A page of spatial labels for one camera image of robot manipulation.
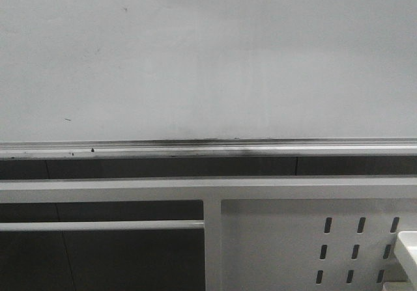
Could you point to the white whiteboard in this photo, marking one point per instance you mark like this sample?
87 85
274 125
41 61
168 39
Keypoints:
113 78

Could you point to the white plastic tray bin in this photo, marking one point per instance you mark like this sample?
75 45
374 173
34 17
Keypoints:
405 252

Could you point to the white metal whiteboard stand frame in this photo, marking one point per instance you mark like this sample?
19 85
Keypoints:
206 234

